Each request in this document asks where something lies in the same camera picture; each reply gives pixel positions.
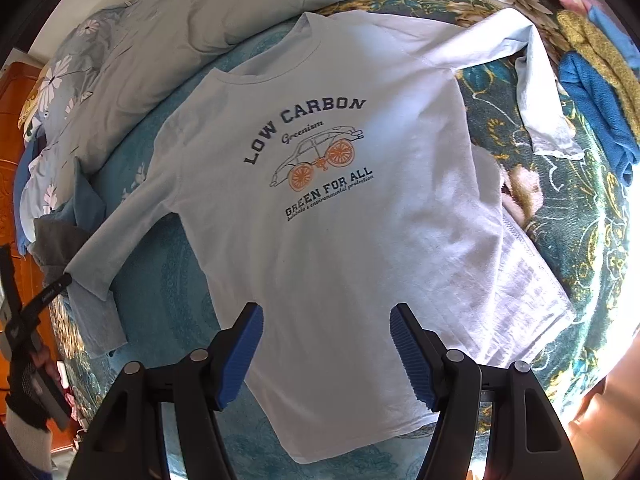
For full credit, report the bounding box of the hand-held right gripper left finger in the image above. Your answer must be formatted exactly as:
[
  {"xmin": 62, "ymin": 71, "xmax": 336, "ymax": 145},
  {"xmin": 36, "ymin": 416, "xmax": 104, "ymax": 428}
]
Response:
[{"xmin": 65, "ymin": 301, "xmax": 265, "ymax": 480}]

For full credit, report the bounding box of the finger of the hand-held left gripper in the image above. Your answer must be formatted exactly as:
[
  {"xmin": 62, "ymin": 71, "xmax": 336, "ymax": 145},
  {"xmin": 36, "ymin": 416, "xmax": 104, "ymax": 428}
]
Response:
[{"xmin": 20, "ymin": 272, "xmax": 73, "ymax": 321}]

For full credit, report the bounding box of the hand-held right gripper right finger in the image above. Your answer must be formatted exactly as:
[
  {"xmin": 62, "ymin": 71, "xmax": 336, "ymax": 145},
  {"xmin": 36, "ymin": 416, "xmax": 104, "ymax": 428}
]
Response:
[{"xmin": 389, "ymin": 302, "xmax": 586, "ymax": 480}]

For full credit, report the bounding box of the light blue long-sleeve shirt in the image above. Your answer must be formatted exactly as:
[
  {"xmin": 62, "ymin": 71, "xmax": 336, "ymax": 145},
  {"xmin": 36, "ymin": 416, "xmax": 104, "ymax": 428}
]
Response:
[{"xmin": 66, "ymin": 7, "xmax": 586, "ymax": 466}]

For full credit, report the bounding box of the person's left forearm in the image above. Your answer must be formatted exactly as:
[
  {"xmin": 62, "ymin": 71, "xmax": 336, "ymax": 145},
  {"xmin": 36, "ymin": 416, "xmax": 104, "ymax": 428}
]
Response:
[{"xmin": 0, "ymin": 410, "xmax": 56, "ymax": 480}]

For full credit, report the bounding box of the person's left hand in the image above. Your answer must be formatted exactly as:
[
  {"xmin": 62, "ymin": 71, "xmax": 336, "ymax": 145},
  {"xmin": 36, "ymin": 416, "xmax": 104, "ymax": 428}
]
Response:
[{"xmin": 5, "ymin": 345, "xmax": 68, "ymax": 428}]

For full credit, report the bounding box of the grey garment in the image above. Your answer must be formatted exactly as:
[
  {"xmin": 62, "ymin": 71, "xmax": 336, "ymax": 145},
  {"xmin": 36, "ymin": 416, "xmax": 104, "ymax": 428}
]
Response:
[{"xmin": 32, "ymin": 217, "xmax": 88, "ymax": 286}]

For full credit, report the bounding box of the blue pillow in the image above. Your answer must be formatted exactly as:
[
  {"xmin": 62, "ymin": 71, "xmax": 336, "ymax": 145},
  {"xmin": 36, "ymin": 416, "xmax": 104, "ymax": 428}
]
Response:
[{"xmin": 12, "ymin": 140, "xmax": 41, "ymax": 256}]

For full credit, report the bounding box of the wooden headboard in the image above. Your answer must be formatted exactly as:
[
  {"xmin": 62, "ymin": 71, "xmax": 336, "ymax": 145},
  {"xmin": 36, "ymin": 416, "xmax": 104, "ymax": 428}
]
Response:
[{"xmin": 0, "ymin": 60, "xmax": 68, "ymax": 456}]

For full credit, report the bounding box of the yellow patterned pillow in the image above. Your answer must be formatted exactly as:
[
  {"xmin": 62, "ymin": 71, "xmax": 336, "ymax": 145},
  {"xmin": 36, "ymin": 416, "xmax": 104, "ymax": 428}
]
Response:
[{"xmin": 17, "ymin": 77, "xmax": 51, "ymax": 133}]

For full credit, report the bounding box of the teal floral blanket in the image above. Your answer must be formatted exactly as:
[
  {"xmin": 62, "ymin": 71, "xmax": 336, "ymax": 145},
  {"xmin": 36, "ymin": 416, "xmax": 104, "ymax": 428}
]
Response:
[{"xmin": 45, "ymin": 0, "xmax": 640, "ymax": 480}]

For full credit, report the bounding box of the wooden footboard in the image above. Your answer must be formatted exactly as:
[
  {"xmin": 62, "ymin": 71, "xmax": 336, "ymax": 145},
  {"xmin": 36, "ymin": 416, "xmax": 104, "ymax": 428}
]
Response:
[{"xmin": 560, "ymin": 330, "xmax": 640, "ymax": 480}]

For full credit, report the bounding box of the light blue floral duvet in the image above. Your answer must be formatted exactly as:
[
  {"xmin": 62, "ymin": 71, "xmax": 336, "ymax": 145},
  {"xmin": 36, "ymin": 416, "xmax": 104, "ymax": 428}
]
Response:
[{"xmin": 15, "ymin": 0, "xmax": 543, "ymax": 256}]

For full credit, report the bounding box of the bright blue fleece garment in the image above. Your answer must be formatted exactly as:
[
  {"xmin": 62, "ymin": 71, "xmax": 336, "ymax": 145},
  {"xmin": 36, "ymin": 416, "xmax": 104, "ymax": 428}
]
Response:
[{"xmin": 557, "ymin": 52, "xmax": 640, "ymax": 188}]

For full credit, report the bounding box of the yellow knitted garment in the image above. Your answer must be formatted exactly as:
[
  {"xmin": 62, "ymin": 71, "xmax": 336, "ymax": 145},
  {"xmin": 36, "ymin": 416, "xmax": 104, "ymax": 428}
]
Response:
[{"xmin": 555, "ymin": 9, "xmax": 640, "ymax": 131}]

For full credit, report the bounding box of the pale blue garment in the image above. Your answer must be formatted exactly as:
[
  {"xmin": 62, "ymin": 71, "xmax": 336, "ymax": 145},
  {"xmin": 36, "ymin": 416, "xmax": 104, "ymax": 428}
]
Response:
[{"xmin": 587, "ymin": 5, "xmax": 640, "ymax": 66}]

